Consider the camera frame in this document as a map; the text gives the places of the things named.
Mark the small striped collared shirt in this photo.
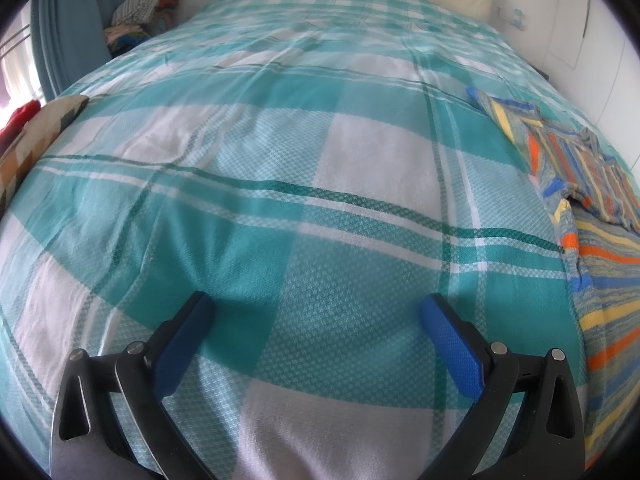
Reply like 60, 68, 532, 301
466, 86, 640, 233

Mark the blue curtain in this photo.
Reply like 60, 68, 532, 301
30, 0, 119, 102

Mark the checkered beige cushion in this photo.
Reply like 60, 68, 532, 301
0, 95, 91, 212

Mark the red cloth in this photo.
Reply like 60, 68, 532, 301
0, 99, 42, 149

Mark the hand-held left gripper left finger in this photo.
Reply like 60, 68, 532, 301
51, 290, 217, 480

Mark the pile of mixed clothes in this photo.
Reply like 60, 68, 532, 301
103, 0, 184, 59

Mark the multicolour striped knit garment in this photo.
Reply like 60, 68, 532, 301
550, 199, 640, 467

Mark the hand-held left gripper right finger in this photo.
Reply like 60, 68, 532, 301
419, 293, 587, 480

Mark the teal plaid bed blanket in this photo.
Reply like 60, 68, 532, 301
0, 0, 627, 480

